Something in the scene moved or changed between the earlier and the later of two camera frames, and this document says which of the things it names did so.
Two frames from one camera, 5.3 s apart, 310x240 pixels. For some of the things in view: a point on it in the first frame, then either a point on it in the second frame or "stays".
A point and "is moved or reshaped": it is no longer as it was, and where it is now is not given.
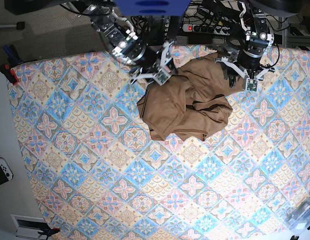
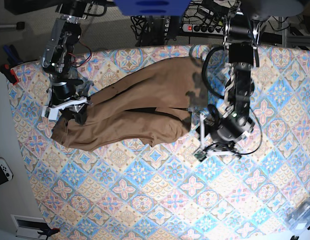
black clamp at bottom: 49,232 stays
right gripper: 248,64 -> 219,134
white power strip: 209,29 stays
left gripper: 156,63 -> 63,93
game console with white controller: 3,173 stays
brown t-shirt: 192,103 is moved or reshaped
